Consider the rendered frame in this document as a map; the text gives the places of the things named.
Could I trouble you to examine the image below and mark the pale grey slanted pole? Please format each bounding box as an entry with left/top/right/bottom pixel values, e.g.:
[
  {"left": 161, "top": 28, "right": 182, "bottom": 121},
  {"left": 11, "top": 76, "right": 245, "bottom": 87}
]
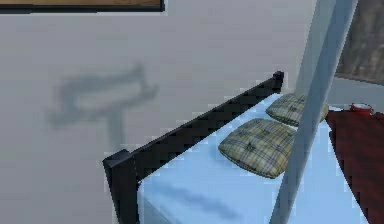
[{"left": 268, "top": 0, "right": 359, "bottom": 224}]

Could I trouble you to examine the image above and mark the black framed wall picture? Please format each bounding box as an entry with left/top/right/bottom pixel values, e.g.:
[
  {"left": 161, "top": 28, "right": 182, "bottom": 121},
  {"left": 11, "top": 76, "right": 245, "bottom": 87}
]
[{"left": 0, "top": 0, "right": 166, "bottom": 14}]

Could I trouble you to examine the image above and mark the dark red blanket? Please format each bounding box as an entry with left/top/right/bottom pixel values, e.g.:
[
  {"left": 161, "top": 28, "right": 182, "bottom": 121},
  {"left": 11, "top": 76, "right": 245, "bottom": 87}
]
[{"left": 325, "top": 109, "right": 384, "bottom": 224}]

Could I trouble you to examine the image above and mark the red and white cup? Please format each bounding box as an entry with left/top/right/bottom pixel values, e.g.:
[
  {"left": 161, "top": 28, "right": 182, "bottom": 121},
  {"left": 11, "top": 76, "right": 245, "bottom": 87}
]
[{"left": 349, "top": 102, "right": 374, "bottom": 116}]

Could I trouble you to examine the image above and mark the grey brown window curtain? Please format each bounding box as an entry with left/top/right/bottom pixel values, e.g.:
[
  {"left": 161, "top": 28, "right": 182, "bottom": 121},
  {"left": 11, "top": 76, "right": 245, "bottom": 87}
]
[{"left": 334, "top": 0, "right": 384, "bottom": 85}]

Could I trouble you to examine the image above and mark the plaid green pillow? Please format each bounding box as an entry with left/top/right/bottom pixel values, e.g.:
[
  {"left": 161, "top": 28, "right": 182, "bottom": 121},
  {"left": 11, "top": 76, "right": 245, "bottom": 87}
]
[
  {"left": 265, "top": 92, "right": 330, "bottom": 128},
  {"left": 218, "top": 117, "right": 298, "bottom": 180}
]

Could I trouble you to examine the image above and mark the black framed bed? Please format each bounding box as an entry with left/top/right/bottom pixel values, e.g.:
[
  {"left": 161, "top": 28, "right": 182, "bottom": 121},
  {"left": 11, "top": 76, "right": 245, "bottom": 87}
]
[{"left": 102, "top": 70, "right": 371, "bottom": 224}]

